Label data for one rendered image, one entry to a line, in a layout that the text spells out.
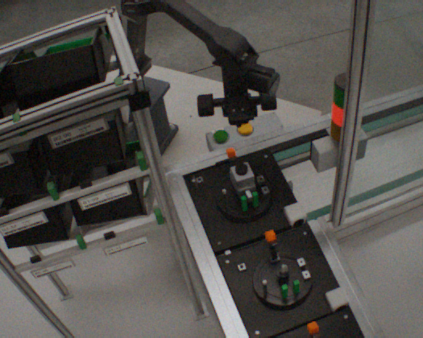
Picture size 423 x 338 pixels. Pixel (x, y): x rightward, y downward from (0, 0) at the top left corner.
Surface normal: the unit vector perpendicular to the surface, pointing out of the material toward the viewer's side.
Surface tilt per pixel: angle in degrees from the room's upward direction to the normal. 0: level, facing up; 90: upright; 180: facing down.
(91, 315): 0
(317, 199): 0
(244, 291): 0
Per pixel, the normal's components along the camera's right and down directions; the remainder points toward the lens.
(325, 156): 0.33, 0.74
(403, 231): -0.09, -0.60
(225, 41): 0.23, -0.43
